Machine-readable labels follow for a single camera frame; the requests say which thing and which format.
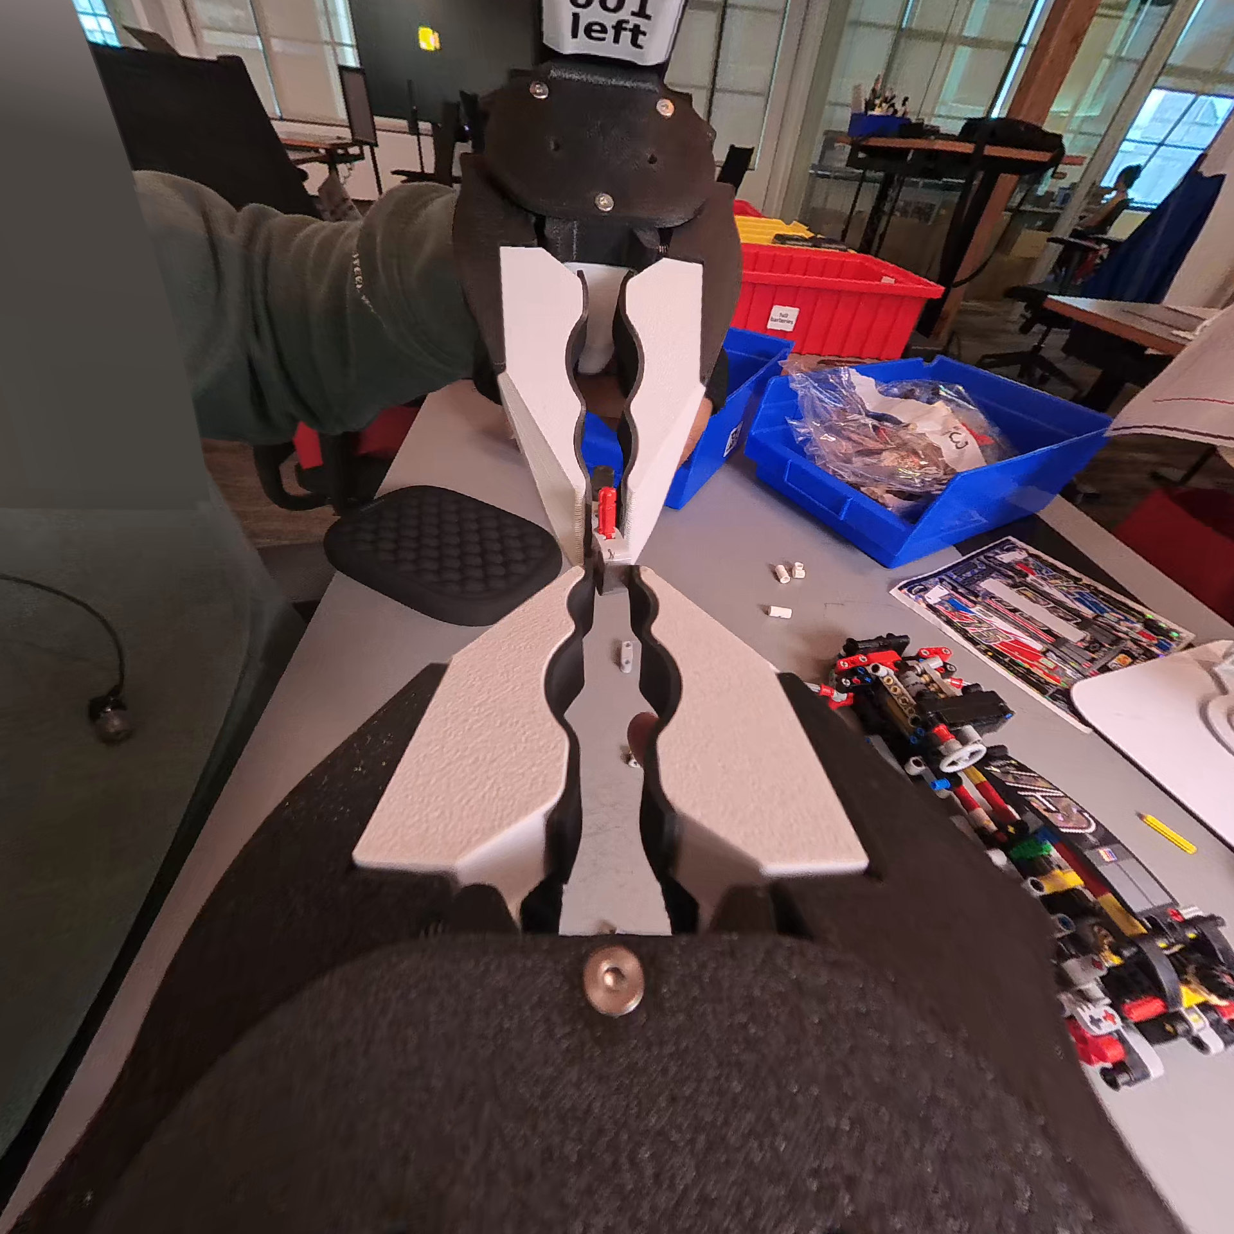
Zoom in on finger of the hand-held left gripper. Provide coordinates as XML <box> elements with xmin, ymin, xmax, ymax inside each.
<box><xmin>500</xmin><ymin>249</ymin><xmax>595</xmax><ymax>569</ymax></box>
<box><xmin>615</xmin><ymin>256</ymin><xmax>708</xmax><ymax>569</ymax></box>

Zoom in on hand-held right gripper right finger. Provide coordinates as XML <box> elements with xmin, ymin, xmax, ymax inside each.
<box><xmin>630</xmin><ymin>569</ymin><xmax>875</xmax><ymax>934</ymax></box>

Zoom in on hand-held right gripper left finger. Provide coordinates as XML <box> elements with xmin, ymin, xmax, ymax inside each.
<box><xmin>348</xmin><ymin>569</ymin><xmax>595</xmax><ymax>934</ymax></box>

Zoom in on person's left forearm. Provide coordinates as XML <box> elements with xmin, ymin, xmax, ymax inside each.
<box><xmin>136</xmin><ymin>168</ymin><xmax>494</xmax><ymax>448</ymax></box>

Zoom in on lego car chassis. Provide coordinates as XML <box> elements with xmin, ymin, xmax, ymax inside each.
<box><xmin>816</xmin><ymin>632</ymin><xmax>1234</xmax><ymax>1094</ymax></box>

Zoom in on person's left hand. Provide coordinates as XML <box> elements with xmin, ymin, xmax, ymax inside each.
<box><xmin>674</xmin><ymin>391</ymin><xmax>721</xmax><ymax>468</ymax></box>

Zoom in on blue storage bin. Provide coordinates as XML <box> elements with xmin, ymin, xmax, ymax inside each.
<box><xmin>577</xmin><ymin>328</ymin><xmax>798</xmax><ymax>510</ymax></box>
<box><xmin>744</xmin><ymin>355</ymin><xmax>1112</xmax><ymax>569</ymax></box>

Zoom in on yellow storage bin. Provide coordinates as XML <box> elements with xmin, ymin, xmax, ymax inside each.
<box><xmin>732</xmin><ymin>216</ymin><xmax>850</xmax><ymax>251</ymax></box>

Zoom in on red storage bin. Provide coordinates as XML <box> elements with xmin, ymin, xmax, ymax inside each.
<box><xmin>730</xmin><ymin>201</ymin><xmax>949</xmax><ymax>360</ymax></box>

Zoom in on black textured chair armrest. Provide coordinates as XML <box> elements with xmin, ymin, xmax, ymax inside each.
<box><xmin>320</xmin><ymin>484</ymin><xmax>563</xmax><ymax>629</ymax></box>

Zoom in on crumpled plastic bag with parts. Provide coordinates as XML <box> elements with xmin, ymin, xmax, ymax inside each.
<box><xmin>785</xmin><ymin>365</ymin><xmax>1021</xmax><ymax>510</ymax></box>

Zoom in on red office chair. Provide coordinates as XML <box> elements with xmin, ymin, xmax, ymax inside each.
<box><xmin>253</xmin><ymin>405</ymin><xmax>427</xmax><ymax>510</ymax></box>

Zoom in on colourful sticker sheet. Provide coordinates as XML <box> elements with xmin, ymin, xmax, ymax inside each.
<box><xmin>891</xmin><ymin>538</ymin><xmax>1197</xmax><ymax>732</ymax></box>

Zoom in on cluttered standing desk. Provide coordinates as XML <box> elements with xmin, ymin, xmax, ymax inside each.
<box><xmin>812</xmin><ymin>87</ymin><xmax>1082</xmax><ymax>283</ymax></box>

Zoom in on black swivel chair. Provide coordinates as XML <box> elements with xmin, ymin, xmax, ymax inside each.
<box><xmin>979</xmin><ymin>234</ymin><xmax>1110</xmax><ymax>408</ymax></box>

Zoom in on white rounded flat base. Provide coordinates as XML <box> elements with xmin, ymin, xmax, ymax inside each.
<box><xmin>1068</xmin><ymin>641</ymin><xmax>1234</xmax><ymax>850</ymax></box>

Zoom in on black office chair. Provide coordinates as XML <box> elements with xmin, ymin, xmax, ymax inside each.
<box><xmin>94</xmin><ymin>45</ymin><xmax>320</xmax><ymax>217</ymax></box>

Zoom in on wooden side desk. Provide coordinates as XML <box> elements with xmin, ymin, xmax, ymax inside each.
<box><xmin>1043</xmin><ymin>290</ymin><xmax>1234</xmax><ymax>360</ymax></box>

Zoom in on red container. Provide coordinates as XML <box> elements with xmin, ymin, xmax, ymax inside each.
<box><xmin>1112</xmin><ymin>484</ymin><xmax>1234</xmax><ymax>601</ymax></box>

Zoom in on blue cloth cover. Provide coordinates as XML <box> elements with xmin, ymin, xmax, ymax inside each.
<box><xmin>1078</xmin><ymin>161</ymin><xmax>1223</xmax><ymax>306</ymax></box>

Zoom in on white cloth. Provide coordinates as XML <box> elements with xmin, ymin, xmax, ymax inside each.
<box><xmin>1110</xmin><ymin>309</ymin><xmax>1234</xmax><ymax>448</ymax></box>

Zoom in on dark wall screen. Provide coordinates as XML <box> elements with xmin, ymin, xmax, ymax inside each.
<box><xmin>343</xmin><ymin>0</ymin><xmax>541</xmax><ymax>120</ymax></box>

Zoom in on black cord with metal tip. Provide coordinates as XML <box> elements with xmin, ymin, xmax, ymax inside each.
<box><xmin>0</xmin><ymin>572</ymin><xmax>136</xmax><ymax>743</ymax></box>

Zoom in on wooden post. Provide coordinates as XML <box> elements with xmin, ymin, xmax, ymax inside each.
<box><xmin>928</xmin><ymin>0</ymin><xmax>1096</xmax><ymax>338</ymax></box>

